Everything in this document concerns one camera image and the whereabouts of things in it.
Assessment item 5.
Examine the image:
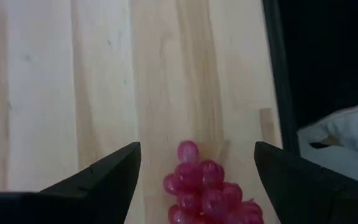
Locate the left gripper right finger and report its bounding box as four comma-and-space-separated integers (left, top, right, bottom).
254, 141, 358, 224

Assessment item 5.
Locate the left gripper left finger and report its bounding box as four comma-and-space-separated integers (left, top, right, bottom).
39, 141, 142, 224

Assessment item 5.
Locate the light grey fabric bundle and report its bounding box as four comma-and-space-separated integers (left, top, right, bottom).
296, 98, 358, 189

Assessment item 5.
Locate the red toy grape bunch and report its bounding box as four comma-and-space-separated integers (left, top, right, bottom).
162, 139, 265, 224

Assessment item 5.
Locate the black table edge rail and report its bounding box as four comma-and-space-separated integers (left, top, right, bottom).
261, 0, 301, 156

